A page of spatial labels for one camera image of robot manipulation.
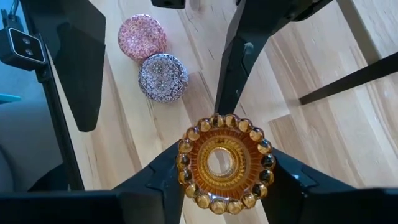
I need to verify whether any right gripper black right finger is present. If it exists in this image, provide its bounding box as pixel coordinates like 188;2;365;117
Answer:
262;148;398;224

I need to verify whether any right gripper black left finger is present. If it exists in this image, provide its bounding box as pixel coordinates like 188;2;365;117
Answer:
116;143;185;224

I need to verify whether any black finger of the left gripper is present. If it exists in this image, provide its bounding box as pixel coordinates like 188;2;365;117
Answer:
20;0;106;132
214;0;333;114

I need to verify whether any pink patterned round tin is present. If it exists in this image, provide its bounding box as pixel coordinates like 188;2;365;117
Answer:
117;13;168;65

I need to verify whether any amber glass candle holder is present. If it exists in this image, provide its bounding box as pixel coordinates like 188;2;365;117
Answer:
175;113;277;215

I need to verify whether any grey patterned round tin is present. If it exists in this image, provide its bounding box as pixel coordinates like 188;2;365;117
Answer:
137;53;189;103

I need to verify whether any black table-level camera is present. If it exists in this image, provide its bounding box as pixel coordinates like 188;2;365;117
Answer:
0;26;48;72

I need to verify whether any black metal rig frame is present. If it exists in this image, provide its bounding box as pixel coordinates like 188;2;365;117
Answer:
32;30;85;191

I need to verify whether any black wire shelf rack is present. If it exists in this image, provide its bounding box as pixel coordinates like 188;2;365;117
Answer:
298;0;398;106

